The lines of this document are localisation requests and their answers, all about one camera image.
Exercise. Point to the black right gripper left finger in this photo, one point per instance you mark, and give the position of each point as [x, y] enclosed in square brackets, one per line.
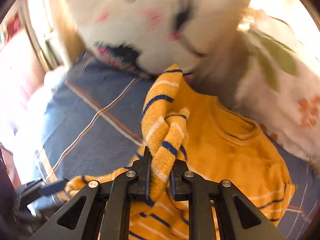
[140, 189]

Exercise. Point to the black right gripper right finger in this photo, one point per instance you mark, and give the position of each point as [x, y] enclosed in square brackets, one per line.
[180, 189]

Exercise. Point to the yellow striped knit sweater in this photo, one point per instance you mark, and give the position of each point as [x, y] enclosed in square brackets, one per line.
[179, 123]

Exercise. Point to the blue checked bed sheet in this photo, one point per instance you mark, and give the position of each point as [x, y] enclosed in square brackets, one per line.
[91, 126]

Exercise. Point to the leaf print white pillow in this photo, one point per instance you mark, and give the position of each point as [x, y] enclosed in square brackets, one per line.
[257, 76]

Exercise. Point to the woman silhouette print pillow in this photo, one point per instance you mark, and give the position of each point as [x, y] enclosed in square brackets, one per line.
[151, 35]

